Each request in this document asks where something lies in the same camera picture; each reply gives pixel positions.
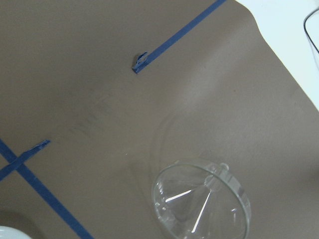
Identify clear glass funnel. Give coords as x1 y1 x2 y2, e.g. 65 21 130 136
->
148 114 251 239

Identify brown paper table cover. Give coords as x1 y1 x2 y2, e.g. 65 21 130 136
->
0 0 319 239

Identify white enamel mug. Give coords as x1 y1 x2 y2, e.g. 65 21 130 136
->
0 226 31 239

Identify black cable on desk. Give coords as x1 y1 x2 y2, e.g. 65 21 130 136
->
303 4 319 54

